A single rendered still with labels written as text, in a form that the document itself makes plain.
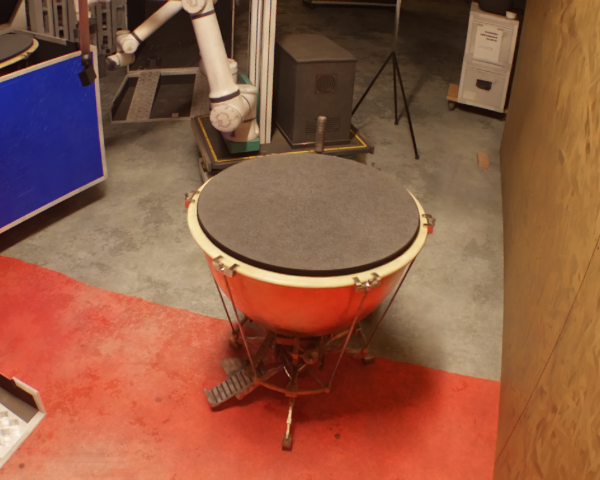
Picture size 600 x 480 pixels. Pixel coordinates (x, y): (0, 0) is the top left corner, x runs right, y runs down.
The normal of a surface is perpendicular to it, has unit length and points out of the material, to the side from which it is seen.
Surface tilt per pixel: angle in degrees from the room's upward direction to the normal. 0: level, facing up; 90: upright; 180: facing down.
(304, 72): 90
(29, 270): 0
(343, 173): 0
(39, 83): 90
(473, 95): 90
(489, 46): 90
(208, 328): 0
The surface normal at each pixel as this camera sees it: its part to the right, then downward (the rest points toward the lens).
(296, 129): 0.33, 0.56
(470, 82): -0.30, 0.54
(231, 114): -0.09, 0.62
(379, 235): 0.06, -0.81
